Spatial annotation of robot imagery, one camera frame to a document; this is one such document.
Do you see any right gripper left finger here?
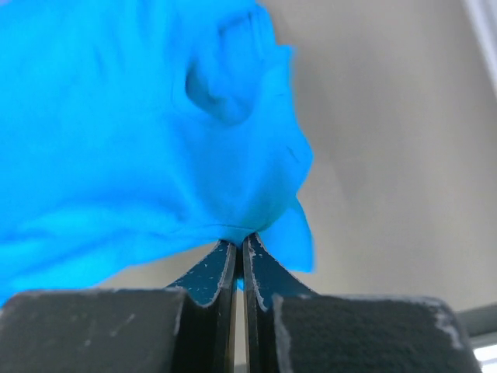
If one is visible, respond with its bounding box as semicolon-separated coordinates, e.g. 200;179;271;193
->
1;241;237;372

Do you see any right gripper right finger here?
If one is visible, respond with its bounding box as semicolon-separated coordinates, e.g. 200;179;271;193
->
242;234;480;373

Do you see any bright blue t-shirt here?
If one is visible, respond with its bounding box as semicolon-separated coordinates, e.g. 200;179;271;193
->
1;1;314;300

